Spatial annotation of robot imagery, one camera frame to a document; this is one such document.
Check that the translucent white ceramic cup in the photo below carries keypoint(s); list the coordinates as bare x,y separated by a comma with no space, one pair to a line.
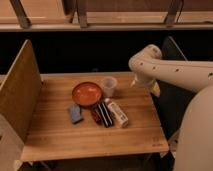
108,85

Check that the orange ceramic bowl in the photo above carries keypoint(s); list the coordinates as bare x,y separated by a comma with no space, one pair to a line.
86,94

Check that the dark right side panel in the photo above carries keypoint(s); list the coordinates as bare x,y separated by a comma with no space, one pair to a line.
173,101

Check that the black striped box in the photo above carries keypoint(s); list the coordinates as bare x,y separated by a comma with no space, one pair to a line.
105,116

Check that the wooden side panel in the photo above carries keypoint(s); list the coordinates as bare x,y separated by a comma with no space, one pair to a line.
19,91

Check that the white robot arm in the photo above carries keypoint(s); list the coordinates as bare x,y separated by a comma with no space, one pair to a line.
191,146

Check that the wooden shelf rail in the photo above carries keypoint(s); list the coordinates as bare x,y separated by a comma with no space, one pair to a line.
105,15

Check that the dark red small object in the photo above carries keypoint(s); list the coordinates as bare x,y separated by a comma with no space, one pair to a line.
95,116

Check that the blue sponge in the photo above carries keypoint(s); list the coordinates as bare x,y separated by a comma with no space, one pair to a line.
75,114

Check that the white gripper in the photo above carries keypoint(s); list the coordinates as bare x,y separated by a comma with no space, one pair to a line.
147,82

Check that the white bottle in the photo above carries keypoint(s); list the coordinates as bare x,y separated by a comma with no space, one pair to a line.
119,115

